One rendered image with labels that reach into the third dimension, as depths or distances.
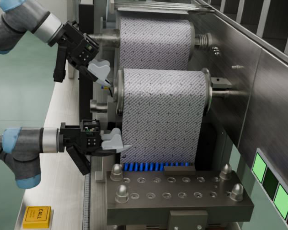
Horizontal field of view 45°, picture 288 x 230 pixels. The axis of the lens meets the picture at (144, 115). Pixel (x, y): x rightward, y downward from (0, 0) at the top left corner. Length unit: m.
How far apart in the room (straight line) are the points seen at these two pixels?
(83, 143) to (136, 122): 0.16
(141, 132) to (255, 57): 0.38
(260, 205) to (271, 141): 1.90
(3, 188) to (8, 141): 1.68
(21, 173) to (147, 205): 0.38
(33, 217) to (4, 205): 1.49
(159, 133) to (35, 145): 0.36
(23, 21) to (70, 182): 0.55
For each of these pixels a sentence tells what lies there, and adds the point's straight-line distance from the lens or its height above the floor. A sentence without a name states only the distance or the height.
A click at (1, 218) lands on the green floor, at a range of 2.48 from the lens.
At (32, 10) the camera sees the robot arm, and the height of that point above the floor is 1.47.
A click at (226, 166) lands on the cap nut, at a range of 1.07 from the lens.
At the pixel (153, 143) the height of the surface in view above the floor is 1.10.
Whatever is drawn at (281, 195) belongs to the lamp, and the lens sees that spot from 0.81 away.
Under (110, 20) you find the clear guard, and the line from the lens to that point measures 1.97.
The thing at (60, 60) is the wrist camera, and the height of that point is 1.34.
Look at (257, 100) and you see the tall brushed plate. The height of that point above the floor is 1.32.
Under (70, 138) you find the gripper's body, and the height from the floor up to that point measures 1.13.
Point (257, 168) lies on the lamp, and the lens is 0.90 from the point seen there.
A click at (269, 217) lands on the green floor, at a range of 2.66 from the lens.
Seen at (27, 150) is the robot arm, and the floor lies 1.10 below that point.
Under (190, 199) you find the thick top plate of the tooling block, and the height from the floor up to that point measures 1.03.
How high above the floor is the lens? 1.66
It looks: 27 degrees down
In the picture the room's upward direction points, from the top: 5 degrees clockwise
